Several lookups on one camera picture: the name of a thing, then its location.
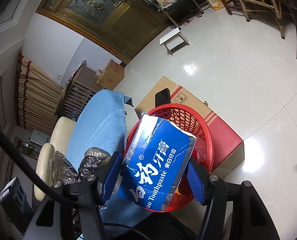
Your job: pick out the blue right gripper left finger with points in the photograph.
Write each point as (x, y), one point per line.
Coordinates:
(107, 176)

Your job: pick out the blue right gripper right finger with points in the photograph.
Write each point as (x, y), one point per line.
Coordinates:
(197, 176)

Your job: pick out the blue toothpaste box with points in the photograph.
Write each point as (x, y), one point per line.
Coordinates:
(154, 163)

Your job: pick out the blue round tablecloth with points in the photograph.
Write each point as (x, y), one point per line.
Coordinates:
(102, 124)

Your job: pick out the red plastic mesh basket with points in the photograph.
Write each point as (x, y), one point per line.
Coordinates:
(190, 121)

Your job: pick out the cream leather sofa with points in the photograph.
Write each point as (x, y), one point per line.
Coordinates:
(59, 142)

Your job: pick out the black smartphone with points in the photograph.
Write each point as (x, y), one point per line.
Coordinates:
(162, 97)

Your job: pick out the wooden slatted cabinet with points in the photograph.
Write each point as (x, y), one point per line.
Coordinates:
(80, 88)

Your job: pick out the brown striped curtain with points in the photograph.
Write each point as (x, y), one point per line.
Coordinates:
(36, 97)

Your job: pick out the small white stool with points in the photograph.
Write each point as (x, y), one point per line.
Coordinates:
(173, 41)

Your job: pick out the brown wooden double door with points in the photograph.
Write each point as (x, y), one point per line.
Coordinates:
(121, 27)

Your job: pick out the cardboard box by wall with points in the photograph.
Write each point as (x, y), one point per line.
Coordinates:
(111, 76)

